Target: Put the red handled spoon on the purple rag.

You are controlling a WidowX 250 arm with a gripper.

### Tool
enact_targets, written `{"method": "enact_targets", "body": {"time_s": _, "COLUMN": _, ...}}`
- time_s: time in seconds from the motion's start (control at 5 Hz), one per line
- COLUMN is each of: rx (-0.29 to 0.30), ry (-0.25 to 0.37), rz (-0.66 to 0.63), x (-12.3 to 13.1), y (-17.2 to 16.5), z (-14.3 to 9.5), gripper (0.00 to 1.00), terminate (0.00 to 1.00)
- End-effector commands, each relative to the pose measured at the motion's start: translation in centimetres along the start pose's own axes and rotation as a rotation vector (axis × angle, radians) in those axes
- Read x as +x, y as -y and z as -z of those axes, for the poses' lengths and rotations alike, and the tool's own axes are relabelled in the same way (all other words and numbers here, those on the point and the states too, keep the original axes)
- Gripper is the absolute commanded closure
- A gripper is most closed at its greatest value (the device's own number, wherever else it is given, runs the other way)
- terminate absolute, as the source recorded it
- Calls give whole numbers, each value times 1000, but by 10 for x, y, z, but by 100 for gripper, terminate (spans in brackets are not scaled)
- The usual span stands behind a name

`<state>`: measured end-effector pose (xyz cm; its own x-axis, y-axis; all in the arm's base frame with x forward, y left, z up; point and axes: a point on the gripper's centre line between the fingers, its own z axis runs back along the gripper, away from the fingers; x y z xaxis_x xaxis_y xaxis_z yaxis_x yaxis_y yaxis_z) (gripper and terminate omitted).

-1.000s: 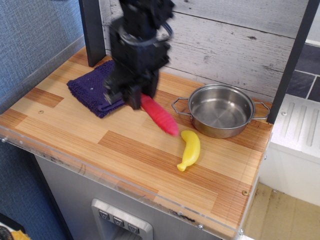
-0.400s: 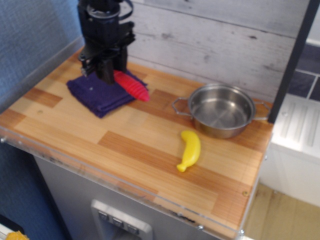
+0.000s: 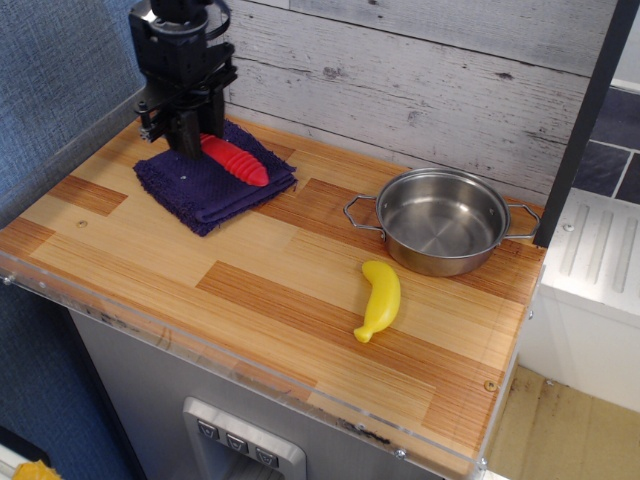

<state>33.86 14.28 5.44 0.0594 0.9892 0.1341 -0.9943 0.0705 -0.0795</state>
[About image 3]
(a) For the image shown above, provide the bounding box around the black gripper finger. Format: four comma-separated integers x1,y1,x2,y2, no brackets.
169,110,202,160
197,90,225,138

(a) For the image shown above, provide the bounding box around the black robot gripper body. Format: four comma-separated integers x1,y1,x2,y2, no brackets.
128,1,237,143

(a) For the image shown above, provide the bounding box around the red handled metal fork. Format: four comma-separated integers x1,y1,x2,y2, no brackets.
200,134,270,187

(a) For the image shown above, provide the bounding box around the purple folded rag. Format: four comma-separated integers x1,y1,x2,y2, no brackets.
134,120,296,237

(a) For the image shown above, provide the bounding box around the clear acrylic table edge guard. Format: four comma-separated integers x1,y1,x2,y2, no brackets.
1,238,545,479

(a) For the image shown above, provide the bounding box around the yellow plastic banana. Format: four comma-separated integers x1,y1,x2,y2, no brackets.
353,260,401,343

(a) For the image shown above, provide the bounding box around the stainless steel pot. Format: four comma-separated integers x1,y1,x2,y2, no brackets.
343,168,541,277

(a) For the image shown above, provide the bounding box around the silver toy dispenser panel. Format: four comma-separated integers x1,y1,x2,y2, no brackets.
182,397,307,479

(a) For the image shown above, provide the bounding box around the white toy sink counter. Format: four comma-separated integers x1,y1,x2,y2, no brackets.
540,188,639,328

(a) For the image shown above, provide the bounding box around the black vertical post right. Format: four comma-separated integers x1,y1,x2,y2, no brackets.
533,0,639,248

